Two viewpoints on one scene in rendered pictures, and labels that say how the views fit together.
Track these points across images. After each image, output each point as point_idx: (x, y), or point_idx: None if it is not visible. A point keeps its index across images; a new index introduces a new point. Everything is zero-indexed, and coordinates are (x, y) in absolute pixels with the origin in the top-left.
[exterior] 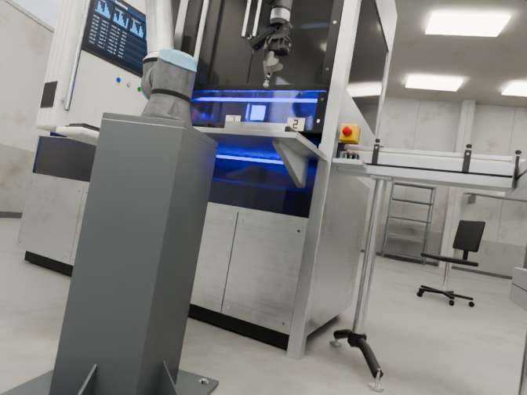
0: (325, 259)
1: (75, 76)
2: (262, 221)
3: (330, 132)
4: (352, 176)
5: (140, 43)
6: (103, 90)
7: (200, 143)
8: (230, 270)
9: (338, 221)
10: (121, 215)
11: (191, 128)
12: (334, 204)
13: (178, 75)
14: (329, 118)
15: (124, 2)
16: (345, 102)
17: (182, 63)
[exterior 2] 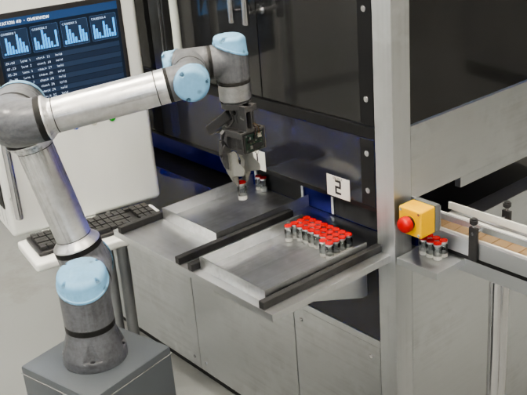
0: (434, 379)
1: (13, 173)
2: (324, 327)
3: (387, 214)
4: (499, 208)
5: (89, 51)
6: (59, 154)
7: (131, 386)
8: (300, 384)
9: (464, 305)
10: None
11: (107, 393)
12: (436, 298)
13: (81, 314)
14: (382, 190)
15: (41, 10)
16: (413, 146)
17: (81, 300)
